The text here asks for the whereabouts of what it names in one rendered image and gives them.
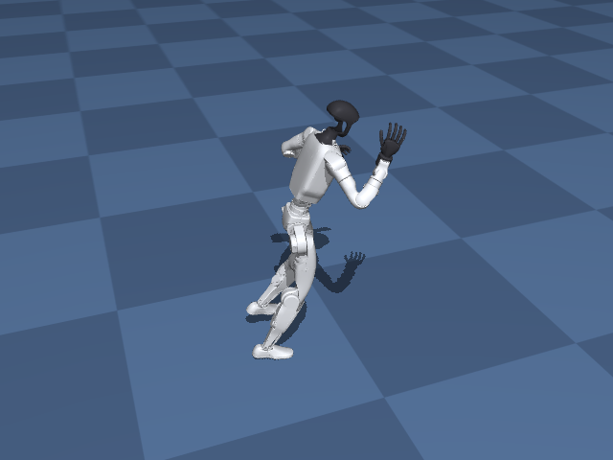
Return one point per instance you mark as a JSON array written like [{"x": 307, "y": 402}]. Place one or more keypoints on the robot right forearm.
[{"x": 371, "y": 188}]

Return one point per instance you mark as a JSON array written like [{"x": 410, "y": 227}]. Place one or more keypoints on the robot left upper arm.
[{"x": 296, "y": 142}]

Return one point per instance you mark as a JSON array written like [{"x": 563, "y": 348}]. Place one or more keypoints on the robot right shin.
[{"x": 284, "y": 315}]

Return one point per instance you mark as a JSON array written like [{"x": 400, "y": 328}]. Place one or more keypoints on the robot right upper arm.
[{"x": 337, "y": 167}]

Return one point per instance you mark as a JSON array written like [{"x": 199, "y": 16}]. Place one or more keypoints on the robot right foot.
[{"x": 277, "y": 352}]

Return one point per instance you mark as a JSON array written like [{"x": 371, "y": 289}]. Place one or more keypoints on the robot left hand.
[{"x": 344, "y": 148}]

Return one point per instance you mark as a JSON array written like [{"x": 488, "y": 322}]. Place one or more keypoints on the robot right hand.
[{"x": 390, "y": 146}]

